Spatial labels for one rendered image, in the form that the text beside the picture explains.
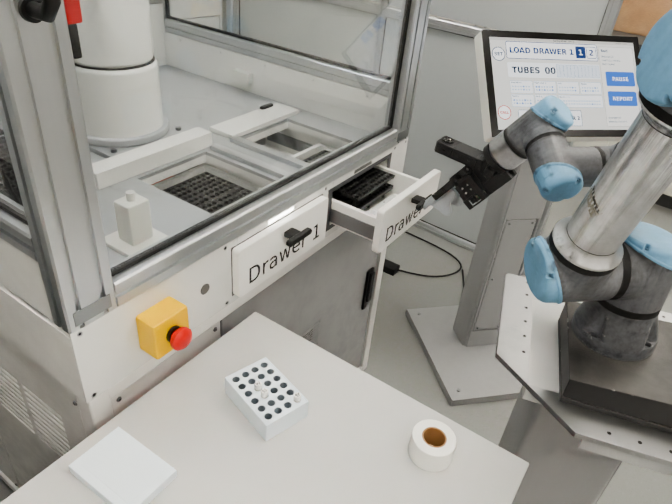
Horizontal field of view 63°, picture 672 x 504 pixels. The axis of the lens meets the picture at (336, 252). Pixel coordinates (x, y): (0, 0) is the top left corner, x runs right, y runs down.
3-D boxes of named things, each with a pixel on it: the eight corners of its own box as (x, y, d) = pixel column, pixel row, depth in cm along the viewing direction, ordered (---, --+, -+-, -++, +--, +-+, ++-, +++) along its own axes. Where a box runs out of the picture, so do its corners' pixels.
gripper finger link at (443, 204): (432, 228, 124) (463, 204, 118) (415, 207, 124) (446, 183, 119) (437, 224, 126) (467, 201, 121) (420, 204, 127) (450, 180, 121)
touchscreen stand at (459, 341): (561, 392, 205) (680, 136, 149) (450, 406, 195) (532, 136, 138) (500, 307, 245) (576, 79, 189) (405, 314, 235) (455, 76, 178)
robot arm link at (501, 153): (497, 134, 107) (511, 123, 113) (480, 148, 110) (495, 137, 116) (522, 164, 107) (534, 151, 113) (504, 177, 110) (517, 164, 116)
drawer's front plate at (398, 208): (433, 208, 144) (441, 170, 138) (377, 254, 124) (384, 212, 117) (427, 205, 145) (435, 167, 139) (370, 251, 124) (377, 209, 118)
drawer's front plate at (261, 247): (325, 238, 127) (328, 196, 121) (239, 299, 106) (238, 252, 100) (319, 236, 128) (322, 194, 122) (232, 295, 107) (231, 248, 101)
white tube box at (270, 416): (307, 416, 92) (309, 401, 90) (265, 441, 87) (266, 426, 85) (265, 371, 99) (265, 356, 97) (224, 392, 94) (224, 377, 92)
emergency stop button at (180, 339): (195, 343, 90) (194, 325, 88) (176, 357, 87) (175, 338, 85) (182, 335, 92) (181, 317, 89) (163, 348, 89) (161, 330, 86)
